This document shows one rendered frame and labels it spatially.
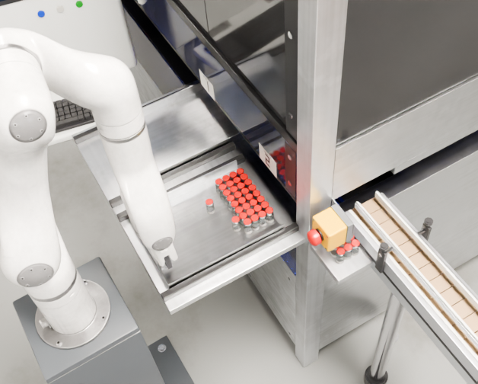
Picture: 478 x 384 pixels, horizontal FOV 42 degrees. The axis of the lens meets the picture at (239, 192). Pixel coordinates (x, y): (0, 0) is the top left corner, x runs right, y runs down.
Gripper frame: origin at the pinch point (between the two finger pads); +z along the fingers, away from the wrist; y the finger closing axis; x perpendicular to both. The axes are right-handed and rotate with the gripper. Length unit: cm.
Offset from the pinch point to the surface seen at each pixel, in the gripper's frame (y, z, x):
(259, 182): 11.6, 4.8, -34.7
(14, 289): 80, 92, 51
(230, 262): -7.9, 2.6, -14.5
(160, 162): 33.4, 4.3, -14.1
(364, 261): -25, 5, -44
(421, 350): -30, 93, -76
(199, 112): 45, 5, -33
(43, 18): 89, -17, -4
